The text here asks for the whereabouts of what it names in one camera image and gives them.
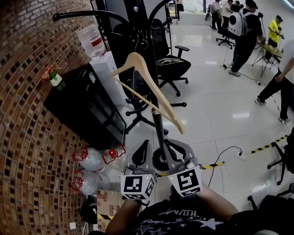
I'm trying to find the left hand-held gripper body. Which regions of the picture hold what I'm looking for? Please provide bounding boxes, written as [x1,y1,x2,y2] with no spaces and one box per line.
[120,164,159,200]

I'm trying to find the yellow black floor tape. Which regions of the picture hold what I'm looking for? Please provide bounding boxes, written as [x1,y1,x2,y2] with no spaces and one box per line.
[158,161,226,178]
[251,134,289,154]

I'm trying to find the black glass cabinet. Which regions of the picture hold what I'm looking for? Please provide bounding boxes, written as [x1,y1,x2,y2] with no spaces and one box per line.
[43,63,126,150]

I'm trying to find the black metal coat rack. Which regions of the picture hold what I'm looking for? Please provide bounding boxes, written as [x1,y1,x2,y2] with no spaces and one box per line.
[52,0,188,172]

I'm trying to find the potted flowers in white pot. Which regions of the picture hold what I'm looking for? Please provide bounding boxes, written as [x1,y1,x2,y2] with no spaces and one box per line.
[41,64,63,87]

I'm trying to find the white water dispenser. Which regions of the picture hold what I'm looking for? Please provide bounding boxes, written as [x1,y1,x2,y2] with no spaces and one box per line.
[89,50,127,106]

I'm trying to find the white counter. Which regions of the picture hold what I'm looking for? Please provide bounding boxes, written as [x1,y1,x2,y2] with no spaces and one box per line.
[179,10,211,26]

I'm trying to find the clear water jug red label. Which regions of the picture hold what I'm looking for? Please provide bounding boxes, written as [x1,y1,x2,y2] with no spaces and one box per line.
[77,24,108,60]

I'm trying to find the black round object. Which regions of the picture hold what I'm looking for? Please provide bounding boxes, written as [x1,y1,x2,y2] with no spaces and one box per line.
[79,201,98,224]

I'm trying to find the person's black printed shirt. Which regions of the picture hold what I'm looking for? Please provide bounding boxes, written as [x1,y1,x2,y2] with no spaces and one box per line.
[87,197,294,235]

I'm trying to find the black power cable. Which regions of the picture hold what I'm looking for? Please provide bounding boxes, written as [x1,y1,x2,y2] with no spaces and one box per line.
[207,145,243,188]

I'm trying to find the printed cardboard box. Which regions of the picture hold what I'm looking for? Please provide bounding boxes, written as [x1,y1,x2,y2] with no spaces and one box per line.
[96,189,129,231]

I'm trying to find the black office chair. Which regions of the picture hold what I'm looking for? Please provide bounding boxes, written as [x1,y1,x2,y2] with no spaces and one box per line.
[267,126,294,185]
[215,27,236,50]
[151,18,192,97]
[247,183,294,212]

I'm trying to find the person's right forearm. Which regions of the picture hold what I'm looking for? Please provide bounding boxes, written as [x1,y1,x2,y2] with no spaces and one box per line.
[199,183,240,221]

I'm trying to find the small wooden table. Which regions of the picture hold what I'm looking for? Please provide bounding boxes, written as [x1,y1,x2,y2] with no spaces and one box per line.
[260,43,283,58]

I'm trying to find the light wooden hanger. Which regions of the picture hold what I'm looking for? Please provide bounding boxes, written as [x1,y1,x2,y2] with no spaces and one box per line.
[112,34,186,135]

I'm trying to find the empty water jug red handle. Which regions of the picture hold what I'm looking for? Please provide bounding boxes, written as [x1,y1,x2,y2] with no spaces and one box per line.
[102,143,128,171]
[72,145,103,172]
[70,169,111,196]

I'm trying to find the black standing panel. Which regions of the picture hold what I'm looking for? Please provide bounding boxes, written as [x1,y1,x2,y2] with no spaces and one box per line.
[90,0,159,101]

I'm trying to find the person's left forearm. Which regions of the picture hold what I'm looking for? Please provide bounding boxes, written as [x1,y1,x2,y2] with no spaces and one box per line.
[105,198,143,235]

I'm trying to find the white backpack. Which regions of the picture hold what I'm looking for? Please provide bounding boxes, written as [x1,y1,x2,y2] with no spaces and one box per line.
[229,11,250,37]

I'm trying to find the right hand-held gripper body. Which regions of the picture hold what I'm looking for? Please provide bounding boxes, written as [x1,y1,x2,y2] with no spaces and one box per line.
[167,157,203,198]

